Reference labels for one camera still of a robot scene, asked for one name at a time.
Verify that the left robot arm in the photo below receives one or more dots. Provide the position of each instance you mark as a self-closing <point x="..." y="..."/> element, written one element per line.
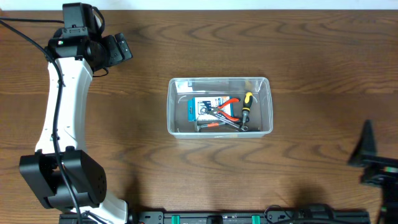
<point x="60" y="173"/>

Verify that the silver combination wrench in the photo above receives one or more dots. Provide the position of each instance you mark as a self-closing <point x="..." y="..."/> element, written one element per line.
<point x="239" y="126"/>

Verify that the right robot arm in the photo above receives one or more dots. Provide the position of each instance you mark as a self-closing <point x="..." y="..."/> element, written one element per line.
<point x="388" y="210"/>

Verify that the black mounting rail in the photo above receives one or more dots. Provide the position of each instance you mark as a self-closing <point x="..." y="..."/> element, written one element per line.
<point x="316" y="213"/>

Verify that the small black-handled hammer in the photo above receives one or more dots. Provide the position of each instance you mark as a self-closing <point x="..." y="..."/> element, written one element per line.
<point x="198" y="127"/>

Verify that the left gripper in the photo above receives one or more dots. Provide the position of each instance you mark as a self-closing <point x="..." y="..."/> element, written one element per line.
<point x="113" y="56"/>

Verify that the yellow black stubby screwdriver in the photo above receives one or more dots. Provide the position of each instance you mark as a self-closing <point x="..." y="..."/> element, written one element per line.
<point x="247" y="103"/>

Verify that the thin black yellow screwdriver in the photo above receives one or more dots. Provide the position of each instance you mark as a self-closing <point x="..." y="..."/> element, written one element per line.
<point x="253" y="130"/>

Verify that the blue white cardboard box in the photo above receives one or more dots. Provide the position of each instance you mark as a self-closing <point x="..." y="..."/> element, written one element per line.
<point x="198" y="105"/>

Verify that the red-handled pliers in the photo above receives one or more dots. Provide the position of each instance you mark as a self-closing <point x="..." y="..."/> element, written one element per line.
<point x="225" y="110"/>

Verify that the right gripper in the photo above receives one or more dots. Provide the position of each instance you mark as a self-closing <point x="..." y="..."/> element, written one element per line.
<point x="366" y="155"/>

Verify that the clear plastic container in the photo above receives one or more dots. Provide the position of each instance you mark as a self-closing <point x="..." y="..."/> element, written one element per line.
<point x="181" y="90"/>

